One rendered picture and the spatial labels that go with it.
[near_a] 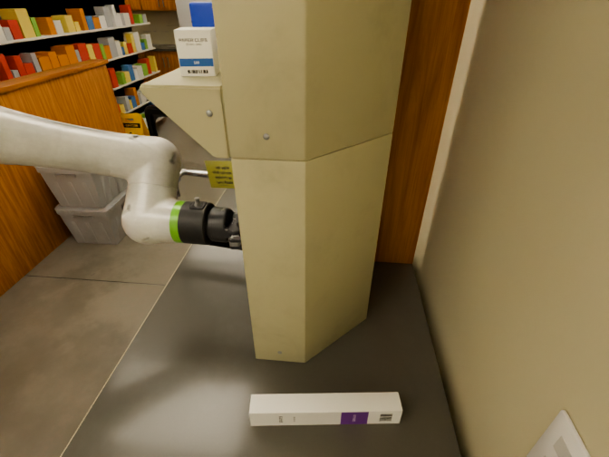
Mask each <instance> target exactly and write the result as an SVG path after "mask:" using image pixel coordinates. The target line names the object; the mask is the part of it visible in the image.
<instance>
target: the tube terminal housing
mask: <svg viewBox="0 0 609 457"><path fill-rule="evenodd" d="M211 1H212V8H213V15H214V23H215V30H216V38H217V51H218V59H219V66H220V73H221V81H222V88H223V95H224V103H225V111H226V118H227V132H228V139H229V147H230V154H231V158H232V159H231V163H232V171H233V178H234V185H235V193H236V200H237V214H238V221H239V228H240V236H241V243H242V250H243V258H244V265H245V273H246V287H247V294H248V302H249V309H250V316H251V324H252V331H253V338H254V346H255V353H256V359H266V360H276V361H287V362H298V363H306V362H307V361H308V360H310V359H311V358H312V357H314V356H315V355H317V354H318V353H320V352H321V351H322V350H324V349H325V348H326V347H327V346H329V345H330V344H332V343H333V342H334V341H336V340H337V339H338V338H340V337H341V336H343V335H344V334H346V333H347V332H349V331H350V330H351V329H353V328H354V327H355V326H357V325H359V324H360V323H361V322H362V321H363V320H365V319H366V317H367V310H368V304H369V297H370V291H371V284H372V272H373V266H374V260H375V253H376V247H377V240H378V234H379V227H380V221H381V214H382V203H383V196H384V190H385V183H386V177H387V171H388V165H389V158H390V152H391V145H392V132H393V126H394V120H395V113H396V107H397V101H398V94H399V88H400V81H401V69H402V63H403V56H404V50H405V44H406V37H407V31H408V24H409V18H410V11H411V0H211Z"/></svg>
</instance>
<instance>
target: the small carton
mask: <svg viewBox="0 0 609 457"><path fill-rule="evenodd" d="M173 33H174V37H175V43H176V47H177V53H178V58H179V67H180V71H181V76H182V77H188V76H217V74H218V73H219V72H220V66H219V59H218V45H217V38H216V30H215V27H180V28H178V29H175V30H173Z"/></svg>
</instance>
